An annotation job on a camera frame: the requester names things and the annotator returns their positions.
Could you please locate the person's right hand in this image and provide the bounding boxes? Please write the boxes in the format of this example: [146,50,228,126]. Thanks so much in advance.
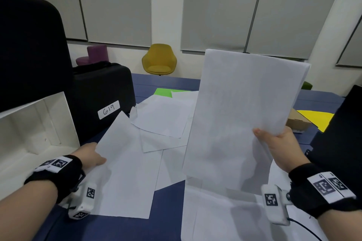
[252,126,311,173]

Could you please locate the person's left hand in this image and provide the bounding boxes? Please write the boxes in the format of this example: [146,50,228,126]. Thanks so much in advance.
[71,142,107,174]

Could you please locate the single white paper sheet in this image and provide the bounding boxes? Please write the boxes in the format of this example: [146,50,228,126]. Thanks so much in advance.
[84,111,164,220]

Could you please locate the yellow folder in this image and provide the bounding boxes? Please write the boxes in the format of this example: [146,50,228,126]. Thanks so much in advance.
[297,110,335,133]

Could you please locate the neat white paper sheaf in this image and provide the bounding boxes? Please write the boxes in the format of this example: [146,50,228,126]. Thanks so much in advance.
[182,49,311,193]

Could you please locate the pile of white papers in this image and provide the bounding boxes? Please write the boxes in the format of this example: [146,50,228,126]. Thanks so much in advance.
[129,90,330,241]

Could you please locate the green folder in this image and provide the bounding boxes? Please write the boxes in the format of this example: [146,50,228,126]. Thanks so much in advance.
[153,87,190,98]

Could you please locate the person's left forearm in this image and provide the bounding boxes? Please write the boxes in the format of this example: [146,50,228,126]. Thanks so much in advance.
[0,181,59,241]

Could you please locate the person's right forearm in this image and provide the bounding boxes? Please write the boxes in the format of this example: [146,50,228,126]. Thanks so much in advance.
[319,207,362,241]

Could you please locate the brown cardboard box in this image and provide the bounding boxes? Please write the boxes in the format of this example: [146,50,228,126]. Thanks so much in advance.
[285,108,312,133]

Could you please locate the black fabric bag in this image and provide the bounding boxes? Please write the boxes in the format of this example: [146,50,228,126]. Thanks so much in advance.
[305,85,362,193]

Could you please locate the open white box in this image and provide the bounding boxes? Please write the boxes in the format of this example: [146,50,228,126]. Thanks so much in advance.
[0,91,81,202]

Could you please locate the black case with white label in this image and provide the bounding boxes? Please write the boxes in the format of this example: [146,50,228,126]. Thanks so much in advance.
[71,61,137,146]

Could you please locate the tall purple stool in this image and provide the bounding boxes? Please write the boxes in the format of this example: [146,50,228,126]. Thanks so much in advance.
[87,45,109,63]

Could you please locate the large black carrying case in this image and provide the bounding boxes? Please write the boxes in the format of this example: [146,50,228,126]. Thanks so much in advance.
[0,0,74,113]

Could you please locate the yellow armchair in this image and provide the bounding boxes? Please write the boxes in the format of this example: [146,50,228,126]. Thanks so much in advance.
[141,43,178,76]

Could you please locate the grey roller blind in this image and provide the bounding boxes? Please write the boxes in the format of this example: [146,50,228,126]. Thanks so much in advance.
[181,0,267,53]
[73,0,152,47]
[245,0,350,60]
[336,15,362,68]
[0,0,87,42]

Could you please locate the black left wrist strap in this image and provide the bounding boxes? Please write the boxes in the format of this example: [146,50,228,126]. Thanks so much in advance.
[24,154,86,204]

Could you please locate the black wrist strap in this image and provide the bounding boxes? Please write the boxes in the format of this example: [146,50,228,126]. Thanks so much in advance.
[288,163,362,219]
[24,154,86,204]

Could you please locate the black right wrist strap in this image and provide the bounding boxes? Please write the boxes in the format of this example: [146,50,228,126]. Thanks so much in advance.
[288,163,362,219]

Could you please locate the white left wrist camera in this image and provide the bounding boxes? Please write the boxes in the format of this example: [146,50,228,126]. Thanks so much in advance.
[67,182,97,220]

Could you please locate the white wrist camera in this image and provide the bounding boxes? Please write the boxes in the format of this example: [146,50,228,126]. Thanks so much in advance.
[261,184,292,226]
[67,182,97,220]

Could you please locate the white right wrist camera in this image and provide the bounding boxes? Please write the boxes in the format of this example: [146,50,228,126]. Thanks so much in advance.
[261,184,292,226]

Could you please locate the black right camera cable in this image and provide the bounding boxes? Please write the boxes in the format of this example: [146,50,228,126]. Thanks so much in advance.
[286,217,324,241]

